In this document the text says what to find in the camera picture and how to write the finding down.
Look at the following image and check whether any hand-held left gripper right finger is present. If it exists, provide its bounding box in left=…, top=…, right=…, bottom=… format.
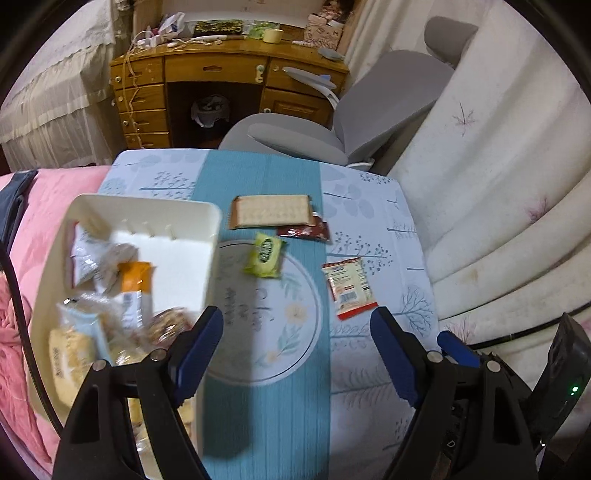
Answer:
left=370, top=305, right=541, bottom=480

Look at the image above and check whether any white plastic bin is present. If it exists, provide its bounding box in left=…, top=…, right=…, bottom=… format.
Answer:
left=25, top=194, right=222, bottom=480

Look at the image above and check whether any wooden desk with hutch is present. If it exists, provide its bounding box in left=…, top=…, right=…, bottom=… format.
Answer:
left=110, top=0, right=352, bottom=151

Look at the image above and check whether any grey office chair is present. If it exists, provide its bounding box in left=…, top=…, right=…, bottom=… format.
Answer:
left=218, top=16, right=478, bottom=171

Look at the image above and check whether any black cable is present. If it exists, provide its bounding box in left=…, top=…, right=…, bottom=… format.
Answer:
left=0, top=240, right=70, bottom=435
left=464, top=316, right=561, bottom=349

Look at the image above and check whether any dark green packet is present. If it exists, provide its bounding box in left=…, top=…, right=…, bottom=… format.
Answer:
left=193, top=21, right=243, bottom=38

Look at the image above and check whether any red and white snack packet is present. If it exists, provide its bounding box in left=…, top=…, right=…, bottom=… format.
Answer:
left=322, top=257, right=379, bottom=320

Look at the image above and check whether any pink blanket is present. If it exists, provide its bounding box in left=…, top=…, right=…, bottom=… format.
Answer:
left=0, top=166, right=112, bottom=462

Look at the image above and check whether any white leaf-print curtain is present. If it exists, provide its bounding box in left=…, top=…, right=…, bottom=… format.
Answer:
left=342, top=0, right=591, bottom=352

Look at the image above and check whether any light blue snack packet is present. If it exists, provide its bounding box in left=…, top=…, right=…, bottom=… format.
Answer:
left=58, top=302, right=114, bottom=365

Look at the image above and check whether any green snack packet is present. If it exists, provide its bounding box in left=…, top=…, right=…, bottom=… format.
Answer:
left=243, top=232, right=284, bottom=278

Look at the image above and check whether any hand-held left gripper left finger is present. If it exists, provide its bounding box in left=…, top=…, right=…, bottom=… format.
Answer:
left=52, top=305, right=225, bottom=480

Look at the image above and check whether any dark red snack packet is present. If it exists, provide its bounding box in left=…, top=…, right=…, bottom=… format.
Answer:
left=276, top=212, right=331, bottom=243

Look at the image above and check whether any long tan cracker packet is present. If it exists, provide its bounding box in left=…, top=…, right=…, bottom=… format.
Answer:
left=228, top=195, right=314, bottom=230

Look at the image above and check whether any orange snack packet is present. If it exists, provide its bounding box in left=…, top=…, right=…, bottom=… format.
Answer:
left=117, top=261, right=155, bottom=330

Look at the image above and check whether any trash bin with white bag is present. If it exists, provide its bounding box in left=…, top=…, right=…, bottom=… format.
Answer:
left=191, top=95, right=232, bottom=130

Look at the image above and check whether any printed cardboard box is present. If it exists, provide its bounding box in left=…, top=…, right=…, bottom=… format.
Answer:
left=304, top=14, right=345, bottom=42

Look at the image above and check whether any lace-covered furniture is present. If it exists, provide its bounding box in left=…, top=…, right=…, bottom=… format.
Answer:
left=0, top=0, right=125, bottom=169

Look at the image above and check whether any navy cloth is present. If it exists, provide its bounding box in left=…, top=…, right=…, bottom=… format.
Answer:
left=0, top=170, right=38, bottom=241

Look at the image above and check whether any clear crumpled snack packet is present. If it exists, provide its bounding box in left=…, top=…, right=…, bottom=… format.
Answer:
left=95, top=242, right=139, bottom=296

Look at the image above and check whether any white plastic bag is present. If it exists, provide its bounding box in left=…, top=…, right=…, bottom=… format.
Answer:
left=159, top=13, right=185, bottom=38

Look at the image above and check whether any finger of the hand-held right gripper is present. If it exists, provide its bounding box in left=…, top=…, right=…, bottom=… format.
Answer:
left=436, top=330, right=483, bottom=370

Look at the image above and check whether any pale yellow snack packet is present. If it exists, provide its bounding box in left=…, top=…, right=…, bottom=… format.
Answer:
left=46, top=328, right=100, bottom=409

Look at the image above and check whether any blue printed tablecloth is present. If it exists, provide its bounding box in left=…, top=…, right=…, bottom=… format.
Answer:
left=97, top=148, right=444, bottom=480

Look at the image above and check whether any clear nut snack packet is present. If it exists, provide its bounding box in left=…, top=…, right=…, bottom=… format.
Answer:
left=148, top=307, right=197, bottom=347

